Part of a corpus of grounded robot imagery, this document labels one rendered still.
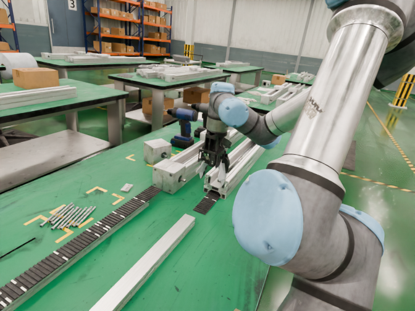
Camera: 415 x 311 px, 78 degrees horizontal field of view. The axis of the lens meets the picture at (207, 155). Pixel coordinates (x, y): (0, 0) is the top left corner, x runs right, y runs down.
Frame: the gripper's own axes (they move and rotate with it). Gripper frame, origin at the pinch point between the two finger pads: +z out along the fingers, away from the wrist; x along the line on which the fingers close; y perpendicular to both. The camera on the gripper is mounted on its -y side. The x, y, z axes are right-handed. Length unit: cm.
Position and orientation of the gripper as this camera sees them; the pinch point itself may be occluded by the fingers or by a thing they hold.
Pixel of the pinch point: (212, 178)
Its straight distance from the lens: 96.3
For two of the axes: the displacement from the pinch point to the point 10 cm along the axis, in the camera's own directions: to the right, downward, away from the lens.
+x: 8.9, 2.8, -3.6
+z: -1.1, 9.0, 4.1
